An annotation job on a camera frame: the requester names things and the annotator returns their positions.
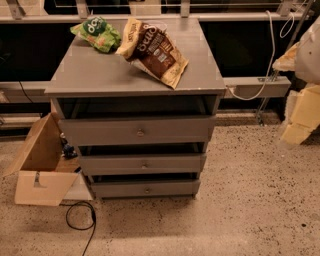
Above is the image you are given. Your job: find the white hanging cable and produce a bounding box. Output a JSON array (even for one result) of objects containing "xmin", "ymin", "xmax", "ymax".
[{"xmin": 227, "ymin": 9, "xmax": 296, "ymax": 102}]

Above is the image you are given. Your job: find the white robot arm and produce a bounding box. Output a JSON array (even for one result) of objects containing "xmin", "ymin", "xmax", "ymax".
[{"xmin": 272, "ymin": 17, "xmax": 320, "ymax": 145}]

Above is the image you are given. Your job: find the metal diagonal pole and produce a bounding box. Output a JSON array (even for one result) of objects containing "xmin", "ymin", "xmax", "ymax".
[{"xmin": 255, "ymin": 0, "xmax": 315, "ymax": 126}]

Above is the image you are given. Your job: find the grey top drawer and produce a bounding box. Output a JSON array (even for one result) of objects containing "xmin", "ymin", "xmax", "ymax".
[{"xmin": 59, "ymin": 116, "xmax": 214, "ymax": 146}]

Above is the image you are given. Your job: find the grey drawer cabinet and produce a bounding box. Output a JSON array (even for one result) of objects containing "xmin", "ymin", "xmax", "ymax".
[{"xmin": 46, "ymin": 19, "xmax": 226, "ymax": 188}]

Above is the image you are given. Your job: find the green snack bag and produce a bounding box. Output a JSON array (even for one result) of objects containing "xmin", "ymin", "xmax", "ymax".
[{"xmin": 70, "ymin": 17, "xmax": 121, "ymax": 53}]

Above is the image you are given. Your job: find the brown yellow chip bag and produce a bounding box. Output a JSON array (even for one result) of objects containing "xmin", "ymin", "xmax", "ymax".
[{"xmin": 116, "ymin": 18, "xmax": 189, "ymax": 89}]

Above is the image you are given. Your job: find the grey wall rail ledge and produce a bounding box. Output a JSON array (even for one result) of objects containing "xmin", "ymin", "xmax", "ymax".
[{"xmin": 223, "ymin": 76, "xmax": 291, "ymax": 99}]

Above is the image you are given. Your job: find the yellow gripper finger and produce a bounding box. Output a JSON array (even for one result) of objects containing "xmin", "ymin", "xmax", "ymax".
[
  {"xmin": 272, "ymin": 43, "xmax": 299, "ymax": 71},
  {"xmin": 280, "ymin": 85, "xmax": 320, "ymax": 145}
]

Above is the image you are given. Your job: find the open cardboard box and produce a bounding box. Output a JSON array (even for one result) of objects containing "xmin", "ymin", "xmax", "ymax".
[{"xmin": 3, "ymin": 114, "xmax": 79, "ymax": 206}]

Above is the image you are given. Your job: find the grey drawer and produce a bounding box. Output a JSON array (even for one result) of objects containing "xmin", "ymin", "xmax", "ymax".
[
  {"xmin": 79, "ymin": 153, "xmax": 206, "ymax": 176},
  {"xmin": 59, "ymin": 116, "xmax": 214, "ymax": 146},
  {"xmin": 91, "ymin": 180, "xmax": 200, "ymax": 198}
]

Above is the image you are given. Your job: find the grey bottom drawer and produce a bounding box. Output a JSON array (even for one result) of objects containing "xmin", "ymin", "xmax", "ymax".
[{"xmin": 91, "ymin": 180, "xmax": 200, "ymax": 198}]

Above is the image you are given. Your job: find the small blue object in box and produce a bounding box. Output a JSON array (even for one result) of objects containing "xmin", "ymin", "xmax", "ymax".
[{"xmin": 60, "ymin": 133, "xmax": 77, "ymax": 159}]

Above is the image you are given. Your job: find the black floor cable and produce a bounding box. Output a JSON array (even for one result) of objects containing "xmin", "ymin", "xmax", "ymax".
[{"xmin": 65, "ymin": 200, "xmax": 98, "ymax": 256}]

